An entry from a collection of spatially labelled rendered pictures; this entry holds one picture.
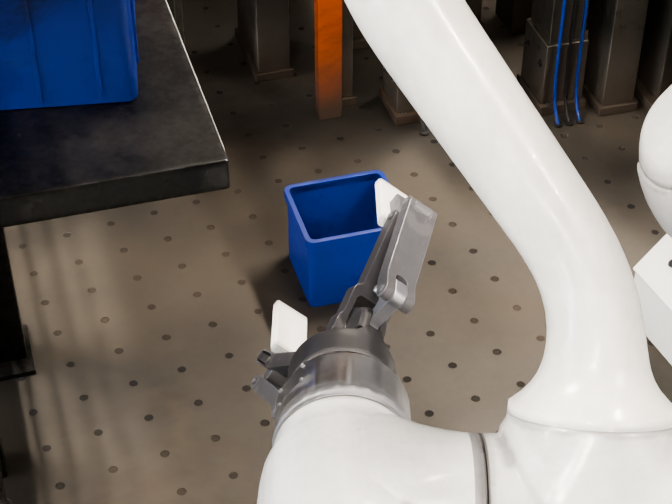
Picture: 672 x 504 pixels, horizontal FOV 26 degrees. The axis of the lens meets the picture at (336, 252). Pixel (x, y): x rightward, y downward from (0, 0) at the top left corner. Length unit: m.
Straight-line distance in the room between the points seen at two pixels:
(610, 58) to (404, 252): 0.80
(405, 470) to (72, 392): 0.67
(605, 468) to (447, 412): 0.59
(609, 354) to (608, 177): 0.88
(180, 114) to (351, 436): 0.44
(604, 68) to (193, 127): 0.72
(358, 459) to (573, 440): 0.12
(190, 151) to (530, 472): 0.46
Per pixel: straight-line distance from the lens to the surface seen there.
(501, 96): 0.83
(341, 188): 1.55
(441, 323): 1.50
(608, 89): 1.80
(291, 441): 0.87
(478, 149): 0.83
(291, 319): 1.17
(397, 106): 1.77
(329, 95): 1.77
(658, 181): 1.18
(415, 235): 1.04
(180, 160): 1.17
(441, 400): 1.42
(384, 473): 0.83
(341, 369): 0.93
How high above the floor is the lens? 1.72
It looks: 40 degrees down
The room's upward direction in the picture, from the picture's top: straight up
